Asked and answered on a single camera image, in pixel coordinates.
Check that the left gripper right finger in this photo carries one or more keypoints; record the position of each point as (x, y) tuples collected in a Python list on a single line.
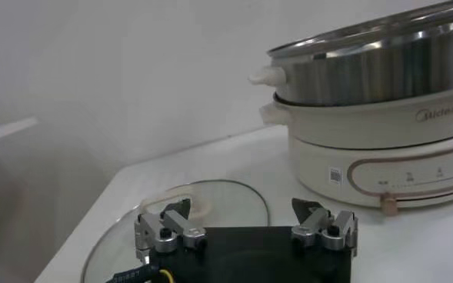
[(322, 227)]

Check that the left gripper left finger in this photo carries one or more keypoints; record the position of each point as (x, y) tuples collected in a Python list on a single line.
[(172, 227)]

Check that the stainless steel steamer basket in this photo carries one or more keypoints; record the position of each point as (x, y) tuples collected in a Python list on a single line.
[(364, 73)]

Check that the cream electric cooker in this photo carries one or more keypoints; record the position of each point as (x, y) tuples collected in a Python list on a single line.
[(326, 127)]

